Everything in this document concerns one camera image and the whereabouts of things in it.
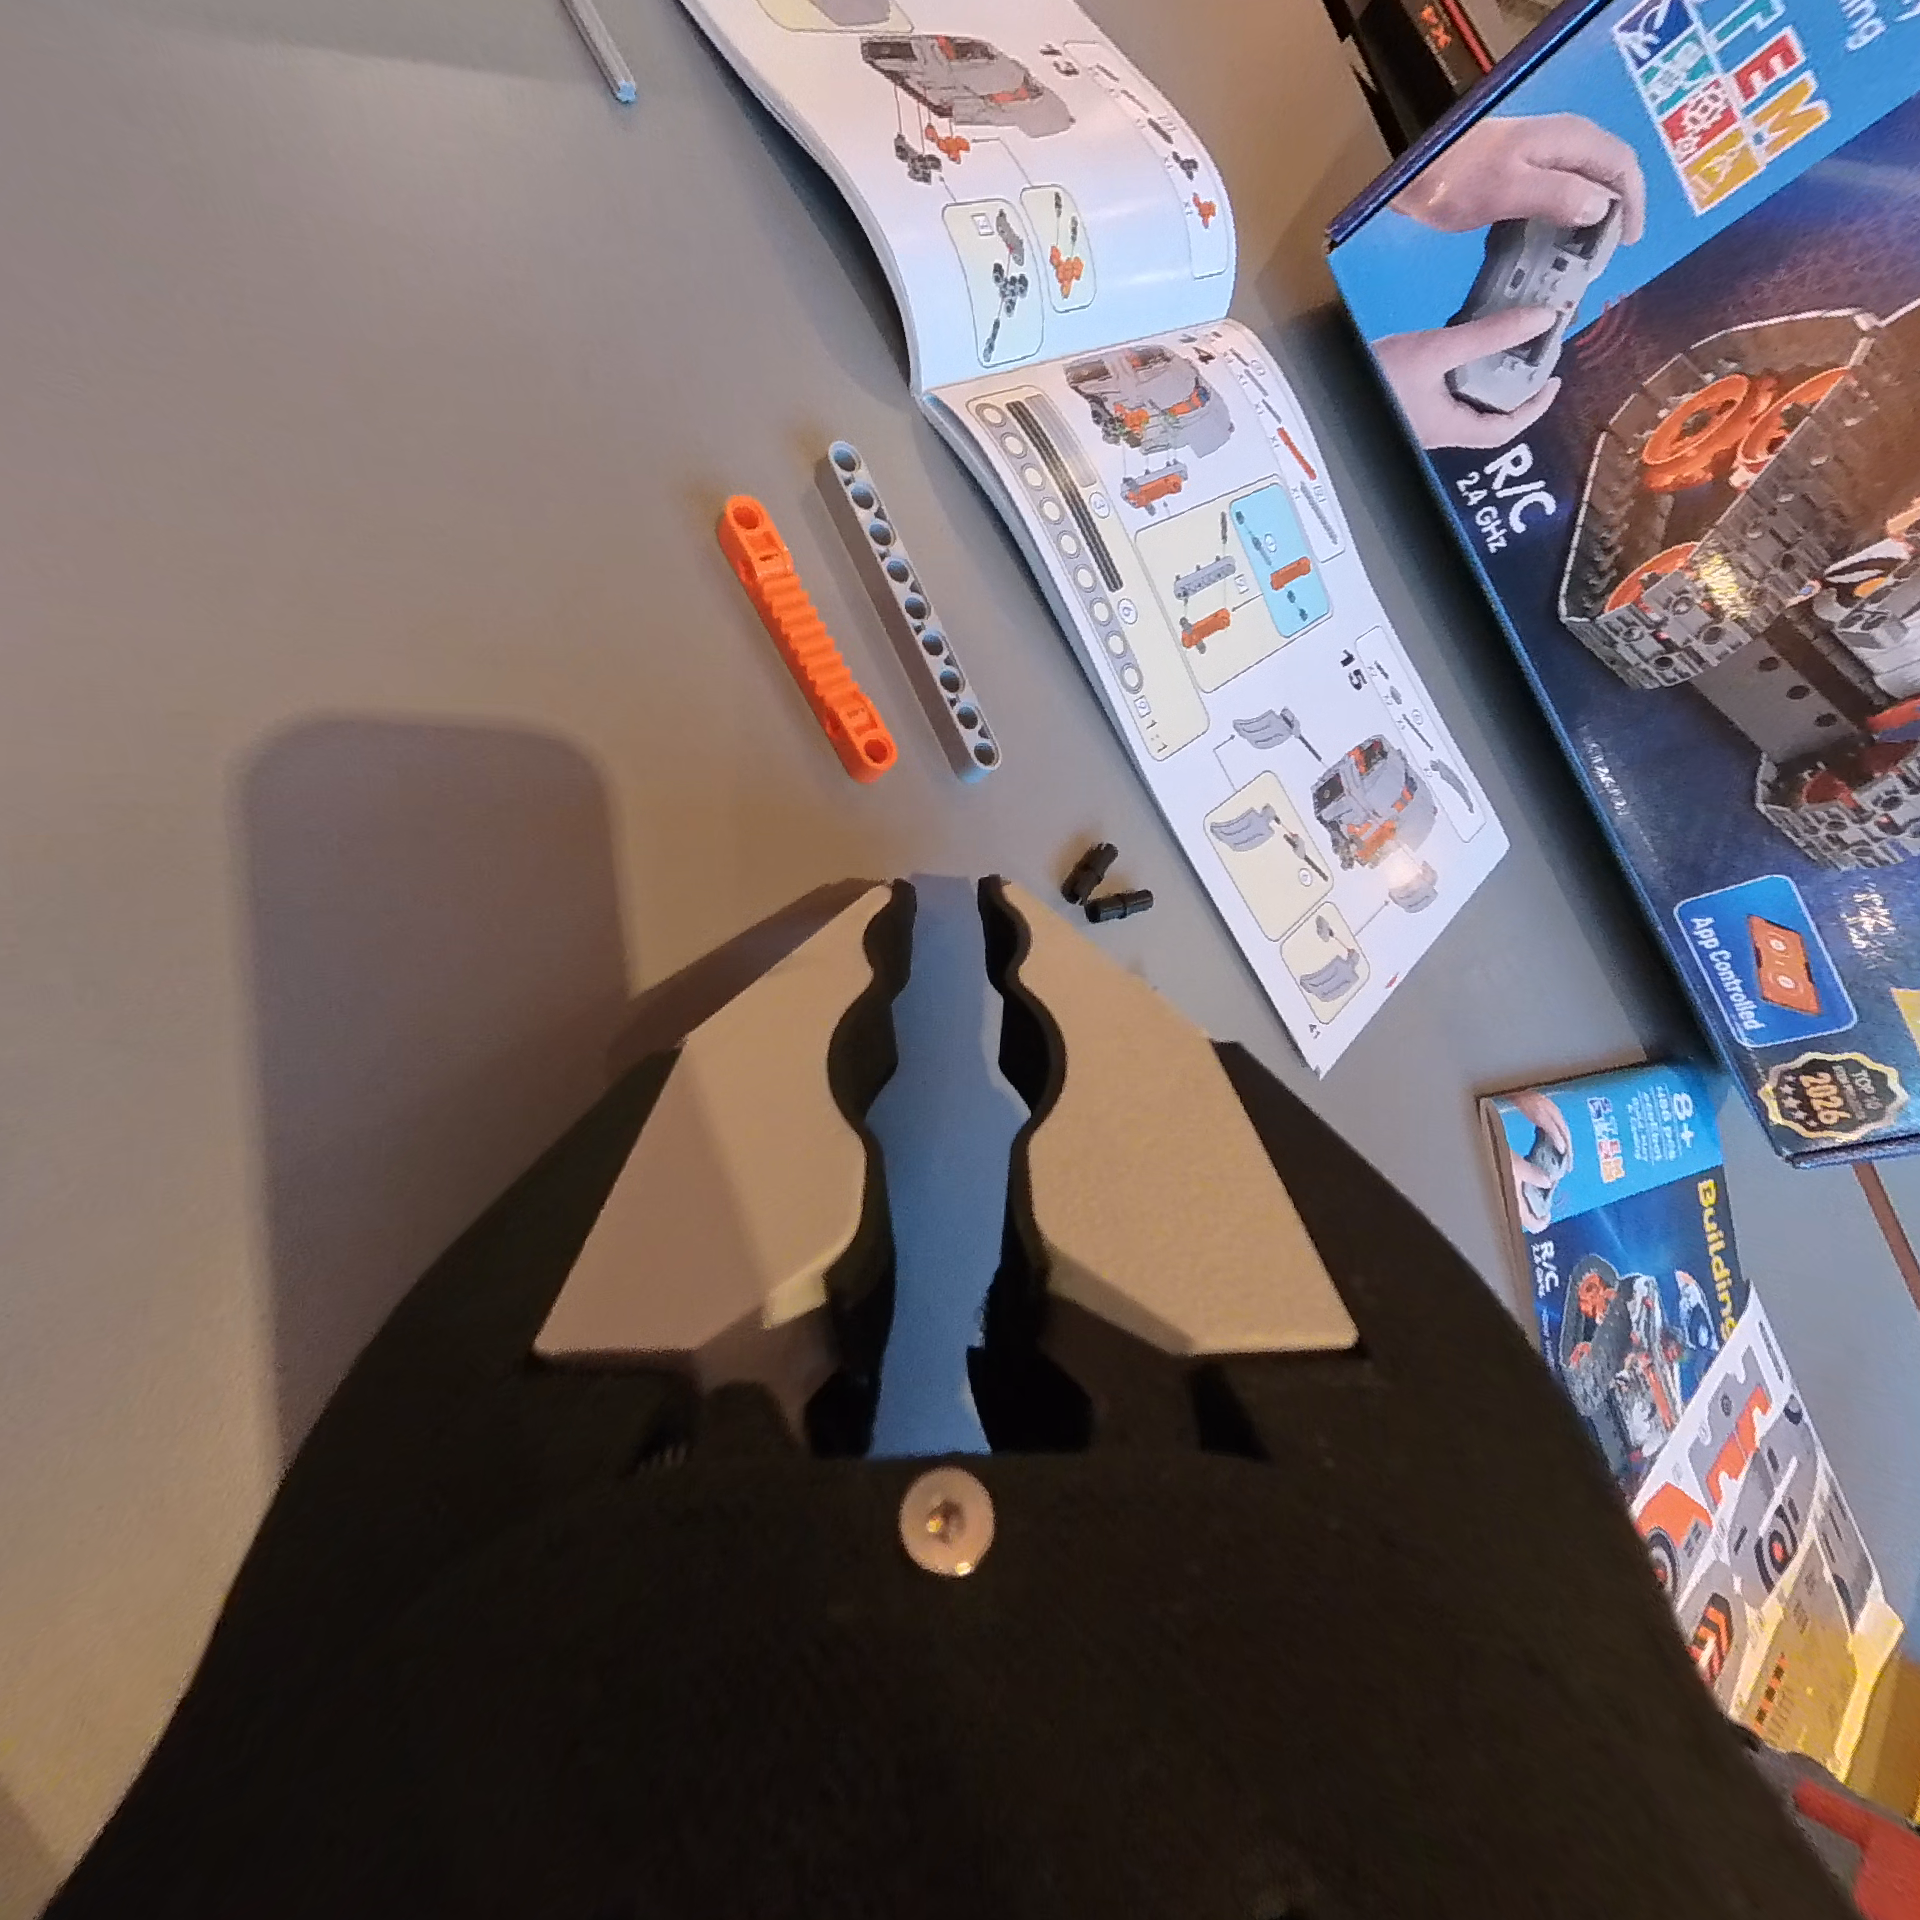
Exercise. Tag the open instruction booklet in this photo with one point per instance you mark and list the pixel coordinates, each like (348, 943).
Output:
(886, 195)

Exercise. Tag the blue toy robot box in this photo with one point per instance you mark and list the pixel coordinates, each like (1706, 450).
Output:
(1724, 675)

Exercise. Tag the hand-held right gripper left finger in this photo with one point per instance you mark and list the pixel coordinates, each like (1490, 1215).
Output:
(705, 1200)

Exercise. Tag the thin grey axle rod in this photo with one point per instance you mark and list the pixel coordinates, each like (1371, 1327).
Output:
(605, 52)

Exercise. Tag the blue cover booklet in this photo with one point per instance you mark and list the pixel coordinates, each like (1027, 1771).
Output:
(1652, 1349)

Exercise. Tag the black box red print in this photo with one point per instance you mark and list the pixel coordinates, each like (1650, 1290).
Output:
(1435, 20)

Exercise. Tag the short black pin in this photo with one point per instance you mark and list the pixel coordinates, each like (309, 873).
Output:
(1091, 866)
(1118, 905)

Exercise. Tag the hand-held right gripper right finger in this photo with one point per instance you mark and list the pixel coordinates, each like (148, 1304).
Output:
(1186, 1200)

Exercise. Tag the grey holed beam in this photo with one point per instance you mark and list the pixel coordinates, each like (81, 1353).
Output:
(909, 609)

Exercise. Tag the orange toothed beam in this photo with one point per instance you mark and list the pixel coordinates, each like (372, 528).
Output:
(804, 639)

